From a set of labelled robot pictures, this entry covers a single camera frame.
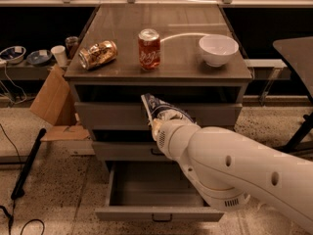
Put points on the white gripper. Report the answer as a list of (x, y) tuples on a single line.
[(170, 135)]

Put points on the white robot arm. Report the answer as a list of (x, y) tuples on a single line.
[(227, 169)]

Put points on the grey middle drawer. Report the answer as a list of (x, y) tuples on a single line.
[(126, 145)]

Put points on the grey drawer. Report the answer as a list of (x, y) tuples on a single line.
[(126, 145), (119, 107), (153, 191)]

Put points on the grey top drawer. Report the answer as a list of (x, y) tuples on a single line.
[(119, 107)]

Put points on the grey bottom drawer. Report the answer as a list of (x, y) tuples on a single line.
[(153, 191)]

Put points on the grey drawer cabinet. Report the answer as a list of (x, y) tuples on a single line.
[(180, 27)]

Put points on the upright red soda can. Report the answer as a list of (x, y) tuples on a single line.
[(149, 49)]

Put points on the white bowl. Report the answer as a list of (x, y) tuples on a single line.
[(217, 50)]

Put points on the brown cardboard box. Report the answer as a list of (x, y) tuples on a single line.
[(55, 105)]

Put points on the dark glass jar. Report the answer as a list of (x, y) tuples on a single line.
[(72, 43)]

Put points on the white paper cup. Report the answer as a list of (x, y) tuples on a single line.
[(59, 52)]

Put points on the blue bowl near cup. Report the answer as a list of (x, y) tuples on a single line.
[(39, 58)]

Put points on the black stand base right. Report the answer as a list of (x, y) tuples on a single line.
[(296, 146)]

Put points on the black bar left floor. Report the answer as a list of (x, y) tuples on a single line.
[(18, 190)]

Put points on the dark side table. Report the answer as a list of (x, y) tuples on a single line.
[(297, 53)]

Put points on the blue bowl far left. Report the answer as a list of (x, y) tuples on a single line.
[(13, 55)]

